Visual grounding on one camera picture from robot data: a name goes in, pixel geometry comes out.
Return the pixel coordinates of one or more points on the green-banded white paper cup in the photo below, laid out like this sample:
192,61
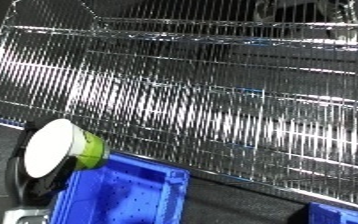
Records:
54,146

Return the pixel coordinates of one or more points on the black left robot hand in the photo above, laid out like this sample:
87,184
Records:
36,191

